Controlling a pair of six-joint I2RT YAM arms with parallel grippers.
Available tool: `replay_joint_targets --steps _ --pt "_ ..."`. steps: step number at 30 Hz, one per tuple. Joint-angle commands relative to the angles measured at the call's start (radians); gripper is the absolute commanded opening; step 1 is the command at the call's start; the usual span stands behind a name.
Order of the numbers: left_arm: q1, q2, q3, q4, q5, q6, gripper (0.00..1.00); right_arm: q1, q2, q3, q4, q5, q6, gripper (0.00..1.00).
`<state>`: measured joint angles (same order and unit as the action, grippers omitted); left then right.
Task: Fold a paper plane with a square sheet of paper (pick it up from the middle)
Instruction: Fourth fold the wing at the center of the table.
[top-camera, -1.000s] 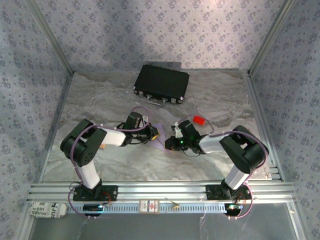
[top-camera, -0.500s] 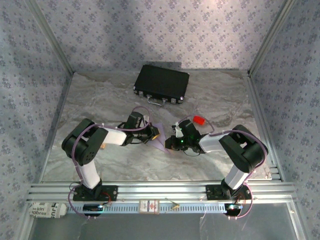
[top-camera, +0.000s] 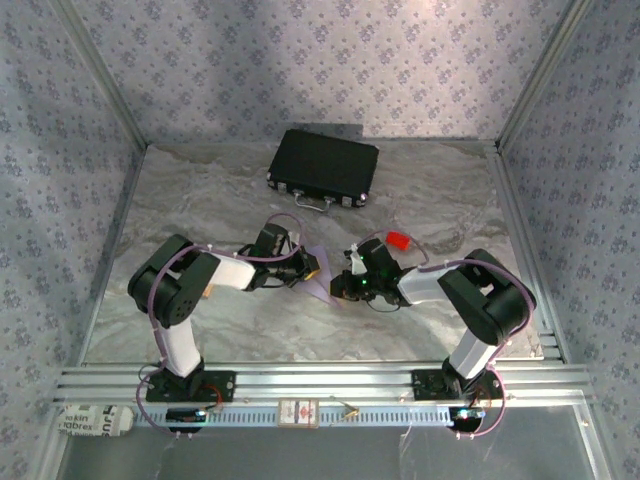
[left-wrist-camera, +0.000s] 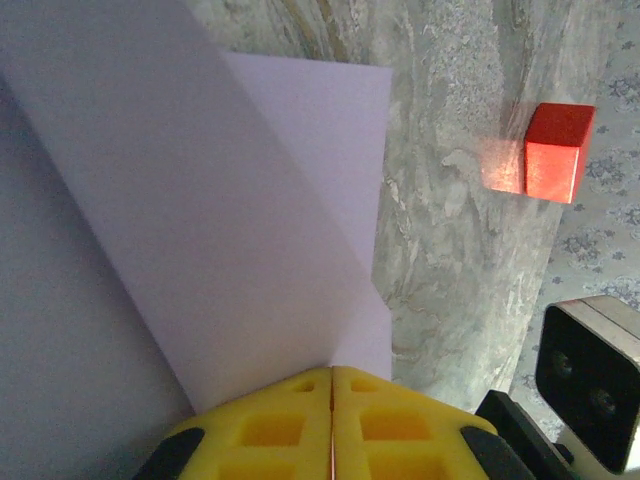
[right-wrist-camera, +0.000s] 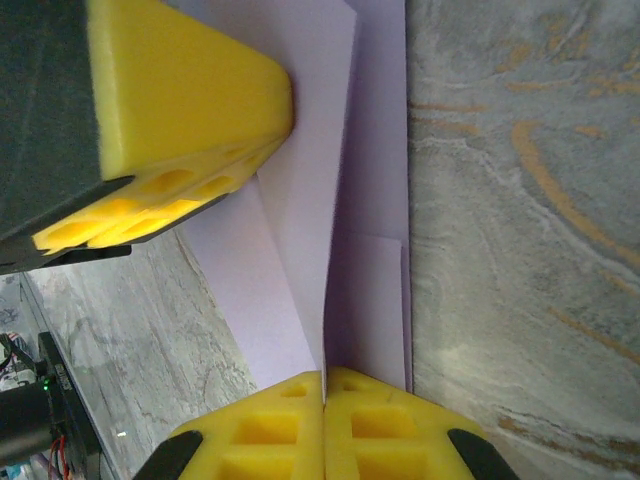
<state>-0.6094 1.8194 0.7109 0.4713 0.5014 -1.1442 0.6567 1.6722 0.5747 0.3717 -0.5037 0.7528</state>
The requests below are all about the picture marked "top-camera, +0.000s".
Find light purple paper sheet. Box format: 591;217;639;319
292;243;347;311

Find grey metal sheet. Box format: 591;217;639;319
59;405;601;480

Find small brass clip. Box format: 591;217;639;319
329;396;359;427

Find small printed card box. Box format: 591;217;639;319
277;398;320;430

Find white roll with black print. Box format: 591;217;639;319
55;403;135;439

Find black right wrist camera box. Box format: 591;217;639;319
355;238;400;281

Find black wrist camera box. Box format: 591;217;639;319
253;223;292;259
355;238;400;281

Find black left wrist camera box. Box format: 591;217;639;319
253;223;292;259

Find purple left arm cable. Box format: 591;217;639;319
135;212;309;441

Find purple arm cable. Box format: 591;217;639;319
355;228;537;441
135;212;309;441

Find aluminium mounting rail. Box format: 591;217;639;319
53;363;596;407

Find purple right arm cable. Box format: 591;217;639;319
355;228;537;441

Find black briefcase with metal handle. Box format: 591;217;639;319
266;128;380;214

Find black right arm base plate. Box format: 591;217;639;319
411;368;504;401

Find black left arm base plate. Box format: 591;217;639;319
144;370;237;404

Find slotted grey cable duct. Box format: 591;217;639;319
132;407;454;429

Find aluminium side rail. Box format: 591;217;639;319
487;142;614;480
37;144;149;480

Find aluminium frame post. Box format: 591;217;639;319
494;0;596;151

